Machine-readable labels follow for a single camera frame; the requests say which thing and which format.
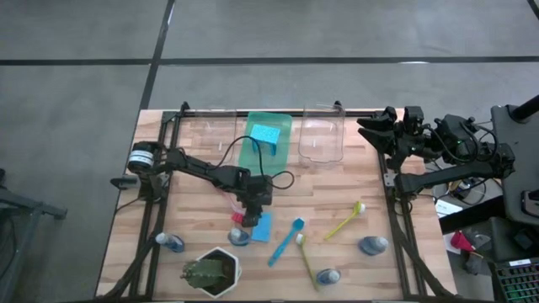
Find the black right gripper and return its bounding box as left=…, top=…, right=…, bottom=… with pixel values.
left=356, top=107, right=435, bottom=169

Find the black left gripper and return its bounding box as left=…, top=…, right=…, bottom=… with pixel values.
left=239, top=176, right=275, bottom=228

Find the red dish brush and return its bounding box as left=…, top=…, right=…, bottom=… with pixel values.
left=218, top=187, right=246, bottom=225

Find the blue Dawn dish soap bottle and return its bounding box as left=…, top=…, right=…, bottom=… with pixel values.
left=154, top=231, right=186, bottom=253
left=315, top=268, right=343, bottom=287
left=358, top=235, right=390, bottom=257
left=227, top=226, right=253, bottom=247

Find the blue dish brush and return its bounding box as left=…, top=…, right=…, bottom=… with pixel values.
left=267, top=216, right=306, bottom=268

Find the teal translucent plastic bin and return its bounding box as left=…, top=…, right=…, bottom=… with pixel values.
left=237, top=110, right=294, bottom=176

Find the clear plastic bin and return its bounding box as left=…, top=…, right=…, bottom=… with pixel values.
left=297, top=103, right=347, bottom=164
left=188, top=108, right=238, bottom=167

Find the cactus in white hexagonal pot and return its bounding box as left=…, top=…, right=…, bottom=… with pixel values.
left=179, top=246, right=243, bottom=300

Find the white paper sheet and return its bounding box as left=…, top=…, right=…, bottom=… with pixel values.
left=435, top=199, right=464, bottom=219

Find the small red object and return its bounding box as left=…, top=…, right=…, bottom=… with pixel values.
left=450, top=230, right=476, bottom=253

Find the black device on cart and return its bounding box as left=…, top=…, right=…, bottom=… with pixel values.
left=520, top=189, right=539, bottom=218

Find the laptop with lit keyboard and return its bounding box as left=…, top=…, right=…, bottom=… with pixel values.
left=490, top=257, right=539, bottom=303

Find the grey metal stand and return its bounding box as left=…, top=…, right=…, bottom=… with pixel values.
left=0, top=167, right=69, bottom=303

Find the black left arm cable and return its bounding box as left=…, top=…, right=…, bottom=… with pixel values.
left=216, top=135, right=296, bottom=191

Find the black aluminium table frame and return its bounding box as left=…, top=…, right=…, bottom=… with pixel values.
left=95, top=100, right=454, bottom=302

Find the power box with wires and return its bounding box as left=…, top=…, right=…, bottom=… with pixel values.
left=433, top=176, right=485, bottom=203

